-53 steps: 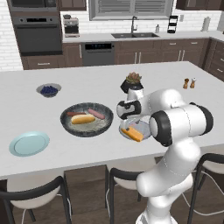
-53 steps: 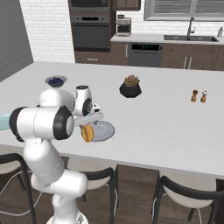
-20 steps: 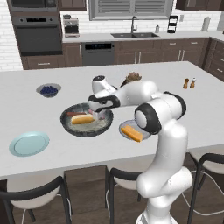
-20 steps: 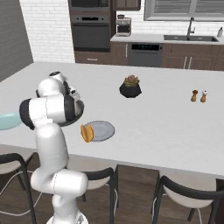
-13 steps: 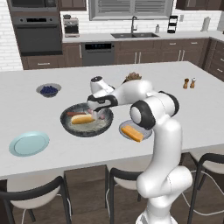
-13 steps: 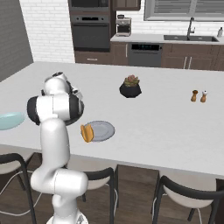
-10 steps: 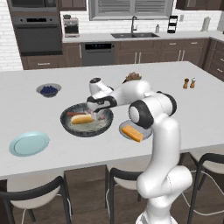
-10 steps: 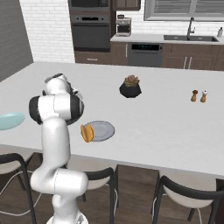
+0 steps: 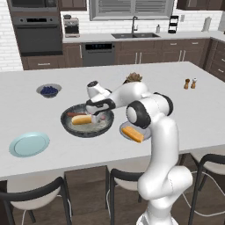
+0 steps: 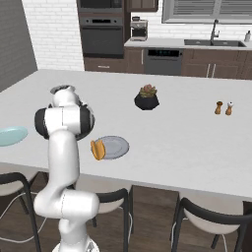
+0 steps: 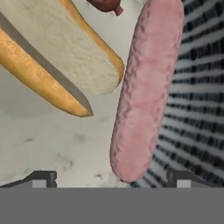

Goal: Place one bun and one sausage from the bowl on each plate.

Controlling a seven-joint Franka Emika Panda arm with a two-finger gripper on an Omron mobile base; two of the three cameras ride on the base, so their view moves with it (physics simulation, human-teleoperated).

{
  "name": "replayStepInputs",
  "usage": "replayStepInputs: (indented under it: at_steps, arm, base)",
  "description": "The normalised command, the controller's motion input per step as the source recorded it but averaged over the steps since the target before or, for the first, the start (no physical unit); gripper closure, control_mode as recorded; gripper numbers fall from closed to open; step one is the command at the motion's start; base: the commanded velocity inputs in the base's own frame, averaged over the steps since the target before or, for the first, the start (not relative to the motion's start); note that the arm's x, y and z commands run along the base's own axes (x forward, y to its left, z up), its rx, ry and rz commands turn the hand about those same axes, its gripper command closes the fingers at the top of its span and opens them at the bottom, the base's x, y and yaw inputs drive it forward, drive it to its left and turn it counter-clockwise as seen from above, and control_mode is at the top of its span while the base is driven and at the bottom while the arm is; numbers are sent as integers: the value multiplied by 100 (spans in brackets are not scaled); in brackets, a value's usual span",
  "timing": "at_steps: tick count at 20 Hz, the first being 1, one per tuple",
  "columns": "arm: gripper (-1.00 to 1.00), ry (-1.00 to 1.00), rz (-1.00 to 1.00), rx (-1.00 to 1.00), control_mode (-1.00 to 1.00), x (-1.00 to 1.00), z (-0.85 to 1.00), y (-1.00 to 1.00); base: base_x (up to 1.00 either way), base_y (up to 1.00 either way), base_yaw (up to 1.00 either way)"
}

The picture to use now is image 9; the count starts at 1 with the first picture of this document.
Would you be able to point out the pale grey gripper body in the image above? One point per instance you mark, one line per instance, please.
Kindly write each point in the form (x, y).
(96, 117)

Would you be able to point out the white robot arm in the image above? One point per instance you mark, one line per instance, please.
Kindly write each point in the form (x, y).
(162, 146)

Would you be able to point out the pink sausage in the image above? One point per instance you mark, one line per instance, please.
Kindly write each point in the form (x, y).
(103, 117)

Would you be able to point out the dark grey bowl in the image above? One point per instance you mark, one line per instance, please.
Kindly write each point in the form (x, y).
(88, 130)

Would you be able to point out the tan bun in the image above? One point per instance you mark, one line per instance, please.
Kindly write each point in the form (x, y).
(81, 119)

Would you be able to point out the red-brown sausage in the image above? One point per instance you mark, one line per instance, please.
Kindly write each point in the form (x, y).
(75, 114)

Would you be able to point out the grey plate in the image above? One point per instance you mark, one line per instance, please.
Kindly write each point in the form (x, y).
(123, 131)

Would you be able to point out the orange-tan bun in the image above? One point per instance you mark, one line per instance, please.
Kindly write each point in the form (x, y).
(133, 134)

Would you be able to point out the grey bowl of blueberries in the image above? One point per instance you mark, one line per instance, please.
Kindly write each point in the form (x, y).
(49, 90)

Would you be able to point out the light blue plate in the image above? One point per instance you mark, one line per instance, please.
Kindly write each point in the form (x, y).
(28, 144)

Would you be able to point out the brown artichoke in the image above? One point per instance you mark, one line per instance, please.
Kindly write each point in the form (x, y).
(134, 77)

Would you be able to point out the grey dishwasher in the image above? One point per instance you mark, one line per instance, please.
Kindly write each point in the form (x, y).
(98, 55)

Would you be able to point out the brown narrow cupboard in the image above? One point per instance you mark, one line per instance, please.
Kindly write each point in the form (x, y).
(72, 55)

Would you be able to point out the black chair white seat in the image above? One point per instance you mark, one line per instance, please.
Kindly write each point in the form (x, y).
(123, 178)
(209, 164)
(38, 194)

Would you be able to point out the brown drawer under oven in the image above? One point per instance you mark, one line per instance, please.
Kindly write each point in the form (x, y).
(44, 63)

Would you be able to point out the dark sink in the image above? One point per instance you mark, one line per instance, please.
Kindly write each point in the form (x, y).
(135, 35)

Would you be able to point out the brown lower cupboard run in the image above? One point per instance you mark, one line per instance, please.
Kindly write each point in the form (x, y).
(161, 52)

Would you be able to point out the silver coffee machine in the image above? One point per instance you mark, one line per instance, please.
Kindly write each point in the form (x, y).
(71, 27)

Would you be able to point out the brown pepper shaker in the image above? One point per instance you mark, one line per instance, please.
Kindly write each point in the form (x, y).
(187, 84)

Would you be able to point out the dark tap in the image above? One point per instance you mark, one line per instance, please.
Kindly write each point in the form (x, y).
(134, 25)

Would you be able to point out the brown salt shaker white top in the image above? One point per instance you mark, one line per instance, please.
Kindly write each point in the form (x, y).
(193, 83)

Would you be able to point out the grey soap dispenser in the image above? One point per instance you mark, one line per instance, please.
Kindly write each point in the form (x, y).
(158, 29)

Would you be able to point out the window with grey blinds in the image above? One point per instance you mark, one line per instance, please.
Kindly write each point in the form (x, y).
(132, 8)

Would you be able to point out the brown upper cupboard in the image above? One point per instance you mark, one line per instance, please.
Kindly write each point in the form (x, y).
(72, 4)
(202, 4)

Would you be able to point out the black microwave oven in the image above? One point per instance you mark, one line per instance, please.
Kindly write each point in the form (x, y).
(32, 4)

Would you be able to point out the brown side cupboard run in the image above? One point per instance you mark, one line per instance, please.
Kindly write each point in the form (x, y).
(218, 60)

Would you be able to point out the white paper towel roll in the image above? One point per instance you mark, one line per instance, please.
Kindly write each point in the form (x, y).
(206, 25)

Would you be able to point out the black wall oven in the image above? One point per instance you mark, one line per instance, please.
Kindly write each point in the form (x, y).
(37, 36)

